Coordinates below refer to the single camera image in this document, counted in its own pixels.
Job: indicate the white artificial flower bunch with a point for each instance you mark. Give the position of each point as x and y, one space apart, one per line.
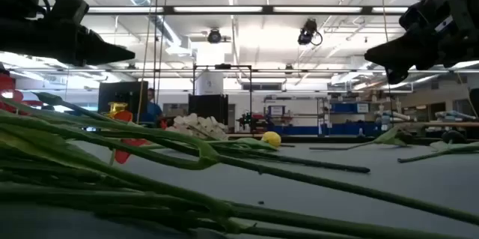
194 123

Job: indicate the small robot with green lights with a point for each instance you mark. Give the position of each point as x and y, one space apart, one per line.
247 120

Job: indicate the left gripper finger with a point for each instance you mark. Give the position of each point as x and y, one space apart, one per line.
108 53

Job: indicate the pile of green flower stems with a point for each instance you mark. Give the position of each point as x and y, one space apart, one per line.
37 145

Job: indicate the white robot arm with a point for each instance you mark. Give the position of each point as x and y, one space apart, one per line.
454 115
396 115

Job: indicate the black metal frame rig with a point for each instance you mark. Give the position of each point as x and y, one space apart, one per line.
222 66

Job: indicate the white cylinder tank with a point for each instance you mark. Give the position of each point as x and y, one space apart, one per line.
209 83

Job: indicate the yellow artificial tulip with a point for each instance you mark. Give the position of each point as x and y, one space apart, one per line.
271 138

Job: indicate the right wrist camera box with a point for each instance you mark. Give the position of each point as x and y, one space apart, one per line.
423 12

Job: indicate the black table frame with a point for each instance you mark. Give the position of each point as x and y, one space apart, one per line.
329 139

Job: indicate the black monitor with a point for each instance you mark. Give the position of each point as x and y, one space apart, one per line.
123 93

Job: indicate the row of blue bins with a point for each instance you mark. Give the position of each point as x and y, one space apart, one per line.
337 129

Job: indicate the dark-bud artificial tulip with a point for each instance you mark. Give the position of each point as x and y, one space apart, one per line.
453 136
391 136

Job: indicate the white framed sign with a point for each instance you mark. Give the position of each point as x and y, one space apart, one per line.
276 110

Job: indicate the person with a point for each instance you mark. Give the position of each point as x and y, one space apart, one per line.
153 111

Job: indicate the black cabinet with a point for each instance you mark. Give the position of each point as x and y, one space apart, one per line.
207 108

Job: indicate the wooden workbench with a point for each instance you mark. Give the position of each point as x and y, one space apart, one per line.
441 123

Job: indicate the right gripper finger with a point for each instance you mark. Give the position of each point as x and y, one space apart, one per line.
397 75
396 55

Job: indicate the blue shelf bins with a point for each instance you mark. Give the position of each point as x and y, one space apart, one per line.
344 108

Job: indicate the overhead LED light bar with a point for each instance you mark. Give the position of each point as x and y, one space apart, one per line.
267 9

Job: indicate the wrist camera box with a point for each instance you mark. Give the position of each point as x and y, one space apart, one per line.
69 6
423 12

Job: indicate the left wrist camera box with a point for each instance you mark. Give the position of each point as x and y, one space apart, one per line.
69 6

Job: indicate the yellow faceted vase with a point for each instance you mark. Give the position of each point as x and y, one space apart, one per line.
116 108

